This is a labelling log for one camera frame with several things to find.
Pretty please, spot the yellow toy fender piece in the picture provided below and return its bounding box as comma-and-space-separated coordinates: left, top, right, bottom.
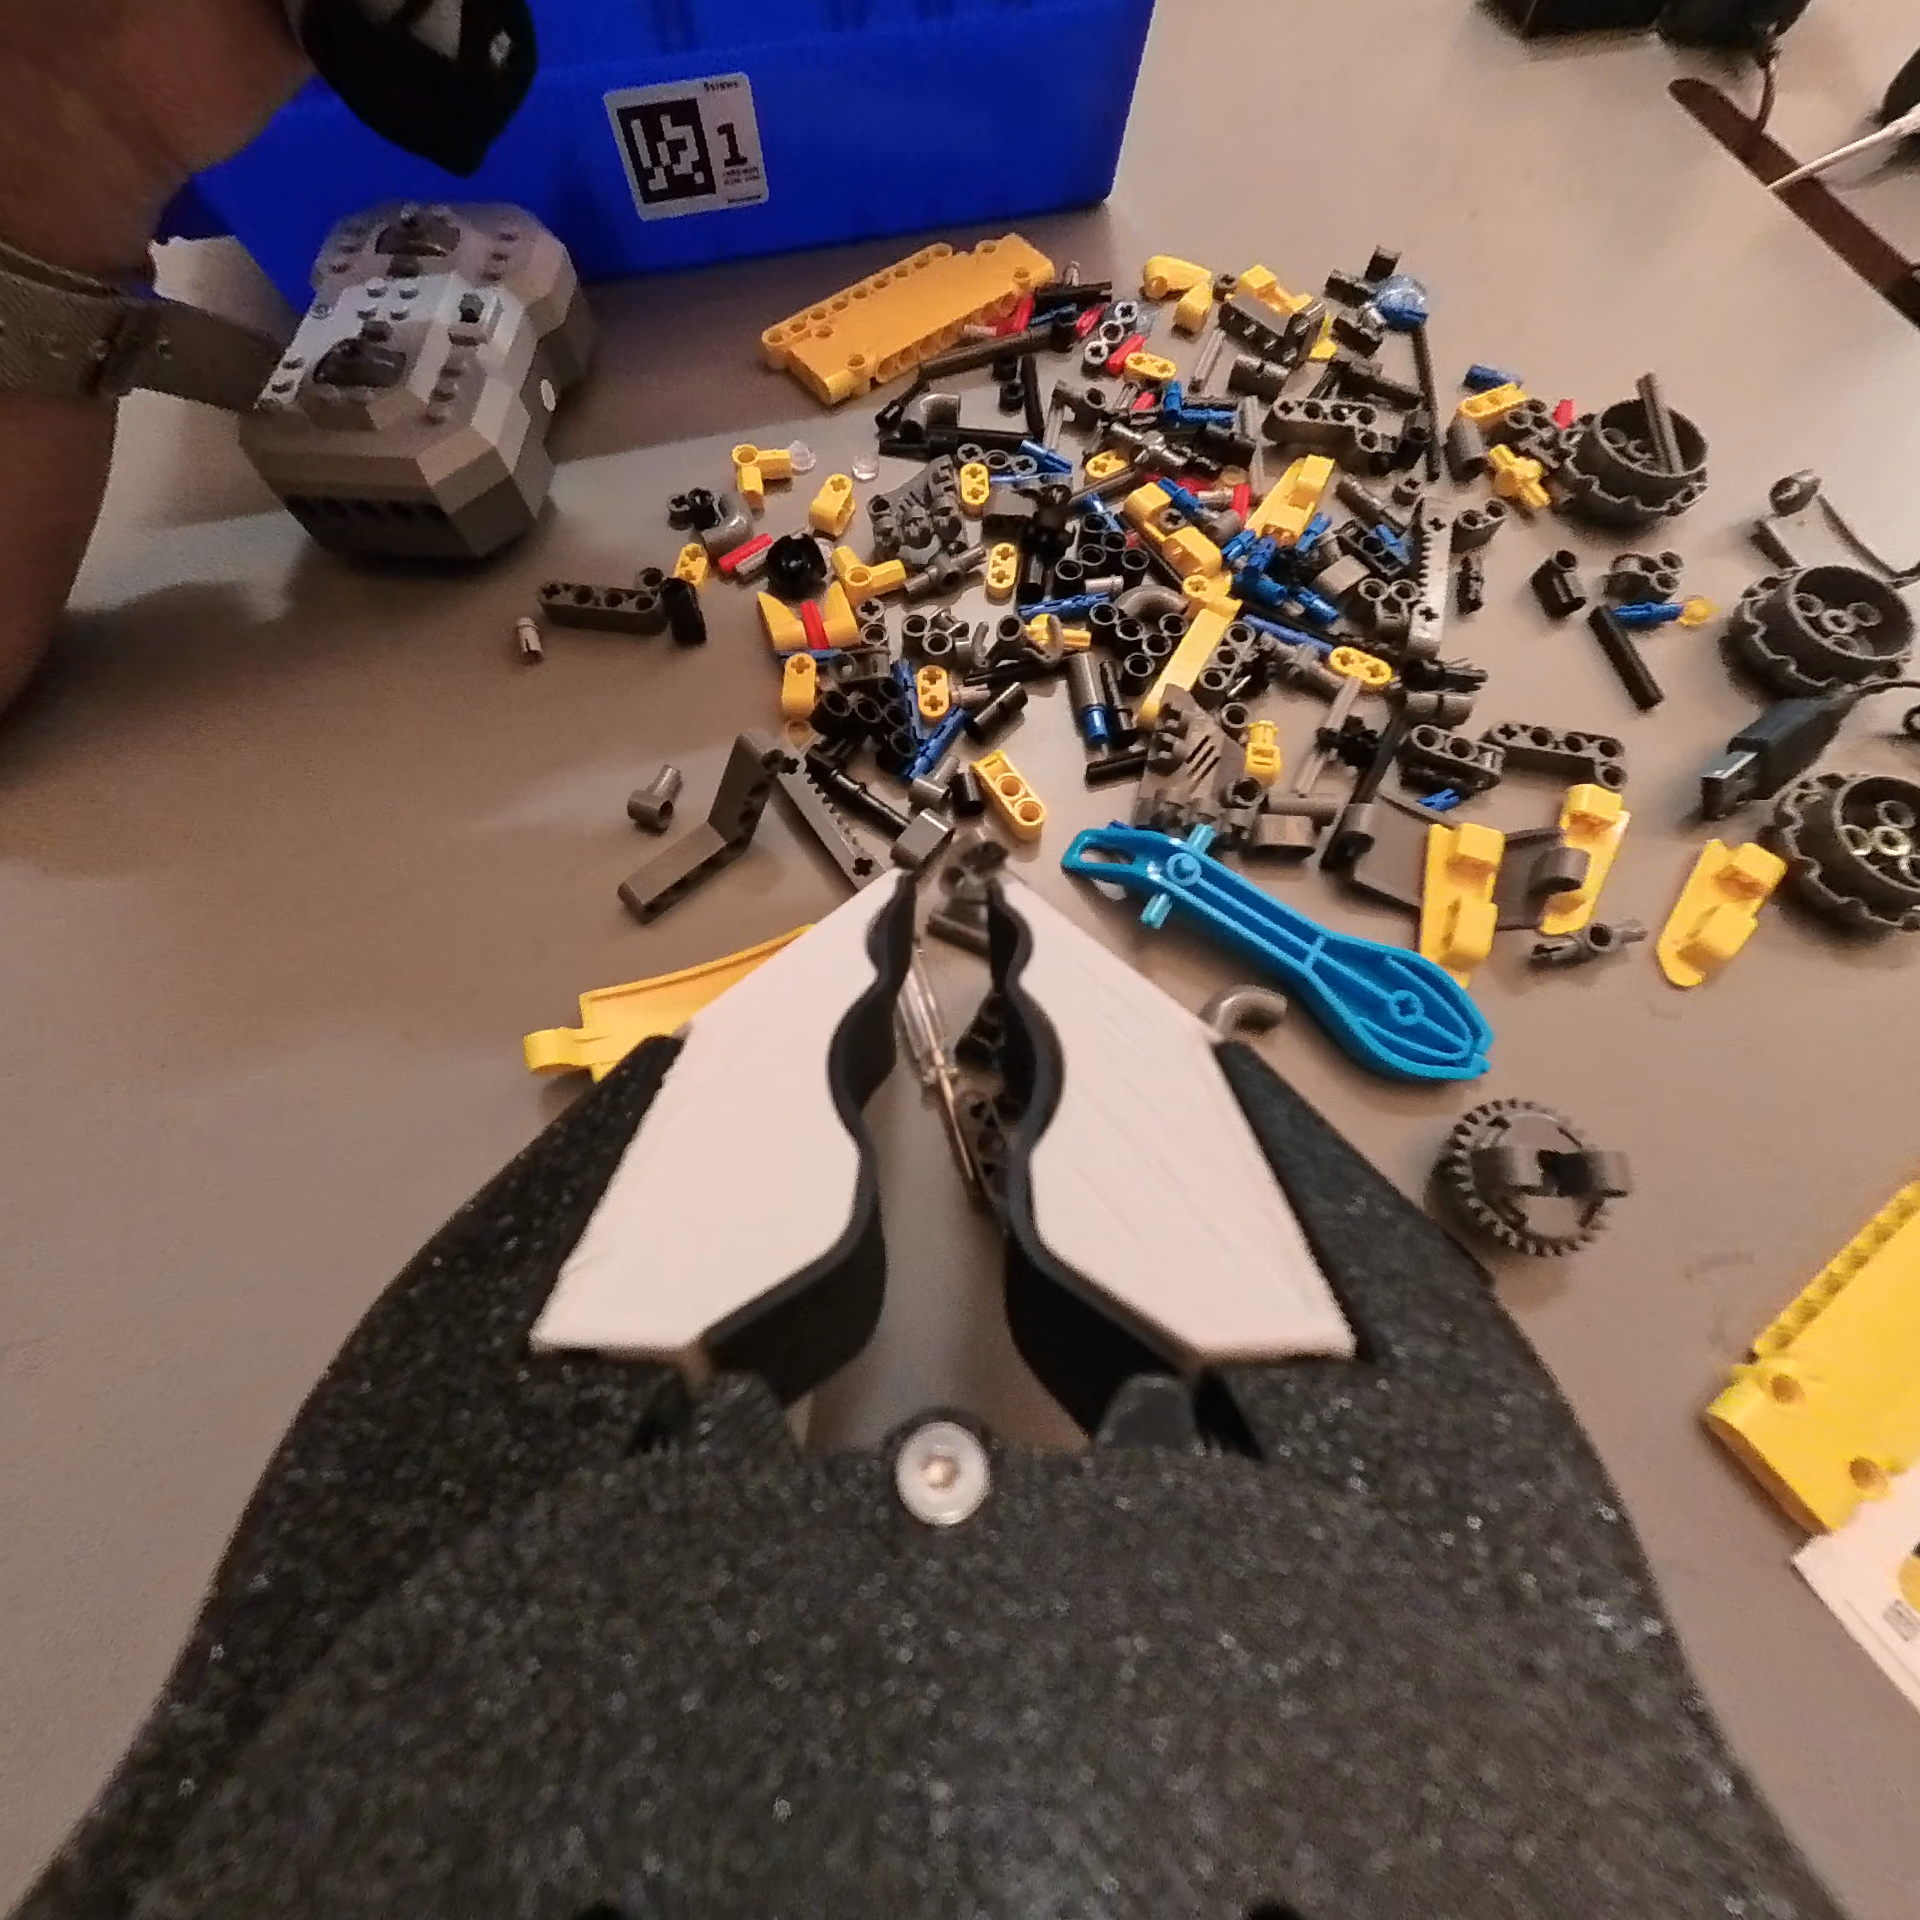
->
1657, 840, 1787, 988

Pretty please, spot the black usb cable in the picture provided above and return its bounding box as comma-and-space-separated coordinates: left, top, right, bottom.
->
1700, 675, 1920, 820

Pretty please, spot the dark grey angled toy beam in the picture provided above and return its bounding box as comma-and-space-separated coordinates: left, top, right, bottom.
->
618, 731, 795, 925

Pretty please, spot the black charger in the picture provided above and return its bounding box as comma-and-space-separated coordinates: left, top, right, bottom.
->
1477, 0, 1818, 47

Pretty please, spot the yellow perforated toy panel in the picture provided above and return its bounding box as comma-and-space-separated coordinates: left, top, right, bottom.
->
760, 236, 1058, 409
1702, 1186, 1920, 1541

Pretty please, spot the yellow curved toy piece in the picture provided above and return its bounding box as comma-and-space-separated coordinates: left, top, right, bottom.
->
522, 925, 810, 1084

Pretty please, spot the white printed leaflet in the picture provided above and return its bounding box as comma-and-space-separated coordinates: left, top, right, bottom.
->
1791, 1486, 1920, 1719

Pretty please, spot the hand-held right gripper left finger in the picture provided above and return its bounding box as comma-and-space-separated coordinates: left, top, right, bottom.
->
529, 869, 923, 1406

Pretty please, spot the white cable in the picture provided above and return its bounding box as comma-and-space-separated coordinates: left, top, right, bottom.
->
1772, 125, 1920, 191

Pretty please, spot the black perforated toy beam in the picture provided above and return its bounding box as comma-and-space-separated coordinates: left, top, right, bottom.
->
953, 992, 1045, 1202

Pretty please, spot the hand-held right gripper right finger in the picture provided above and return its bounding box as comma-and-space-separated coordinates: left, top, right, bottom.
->
972, 874, 1364, 1453

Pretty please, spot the black toy gear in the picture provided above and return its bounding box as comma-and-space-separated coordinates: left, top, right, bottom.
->
1426, 1098, 1636, 1256

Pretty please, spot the person's left hand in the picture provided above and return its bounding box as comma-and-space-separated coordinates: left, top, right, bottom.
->
0, 0, 323, 279

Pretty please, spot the grey toy battery box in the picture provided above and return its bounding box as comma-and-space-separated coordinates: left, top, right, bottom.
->
239, 200, 599, 563

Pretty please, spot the grey watch strap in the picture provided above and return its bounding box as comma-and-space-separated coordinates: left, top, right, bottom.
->
0, 238, 294, 414

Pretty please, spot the pile of small toy pieces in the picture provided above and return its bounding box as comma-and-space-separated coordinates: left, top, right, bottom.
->
513, 238, 1719, 971

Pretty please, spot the blue toy separator tool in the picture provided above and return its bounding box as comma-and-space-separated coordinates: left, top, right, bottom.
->
1061, 822, 1496, 1087

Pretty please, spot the blue plastic bin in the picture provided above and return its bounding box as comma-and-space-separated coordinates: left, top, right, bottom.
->
157, 0, 1160, 288

